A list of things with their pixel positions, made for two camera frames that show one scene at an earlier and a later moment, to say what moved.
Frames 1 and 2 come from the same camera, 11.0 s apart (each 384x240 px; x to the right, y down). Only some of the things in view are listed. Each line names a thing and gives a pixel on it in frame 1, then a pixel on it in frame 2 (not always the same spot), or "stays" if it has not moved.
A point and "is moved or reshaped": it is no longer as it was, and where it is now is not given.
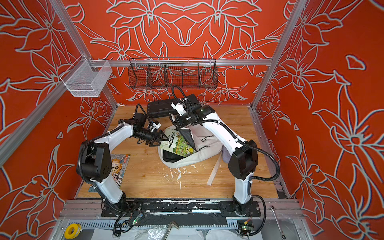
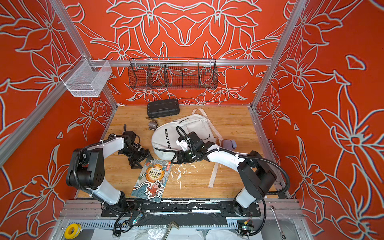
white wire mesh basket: x=87 y=77 stays
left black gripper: x=154 y=139 → x=142 y=156
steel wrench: x=283 y=235 stays
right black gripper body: x=185 y=118 → x=187 y=156
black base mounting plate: x=138 y=207 stays
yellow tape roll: x=72 y=230 stays
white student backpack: x=206 y=143 is moved or reshaped
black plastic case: x=161 y=108 stays
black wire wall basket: x=169 y=73 stays
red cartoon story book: x=119 y=163 → x=152 y=181
